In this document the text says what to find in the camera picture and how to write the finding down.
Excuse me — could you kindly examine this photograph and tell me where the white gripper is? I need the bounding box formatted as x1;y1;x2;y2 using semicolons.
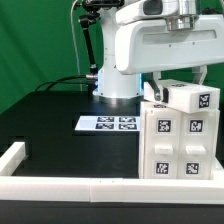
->
115;0;224;101

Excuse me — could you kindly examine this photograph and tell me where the white U-shaped fence frame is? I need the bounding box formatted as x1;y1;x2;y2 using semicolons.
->
0;142;224;205

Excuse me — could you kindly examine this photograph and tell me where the black cable bundle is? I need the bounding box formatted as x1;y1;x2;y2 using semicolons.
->
35;75;98;92

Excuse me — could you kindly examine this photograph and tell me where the white cabinet body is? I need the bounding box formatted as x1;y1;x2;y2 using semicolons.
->
138;102;220;180

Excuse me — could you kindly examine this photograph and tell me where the white fiducial marker sheet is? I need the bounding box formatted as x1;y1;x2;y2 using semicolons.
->
75;116;140;132

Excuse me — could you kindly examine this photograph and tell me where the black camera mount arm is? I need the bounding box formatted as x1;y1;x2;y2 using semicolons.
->
77;0;124;75

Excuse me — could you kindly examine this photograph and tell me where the white cabinet door panel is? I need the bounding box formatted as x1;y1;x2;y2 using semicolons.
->
178;110;219;179
143;108;181;179

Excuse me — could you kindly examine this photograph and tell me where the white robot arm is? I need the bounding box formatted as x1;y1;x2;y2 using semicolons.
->
94;0;224;104

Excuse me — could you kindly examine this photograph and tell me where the small white tagged box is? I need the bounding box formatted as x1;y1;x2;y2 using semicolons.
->
144;79;220;113

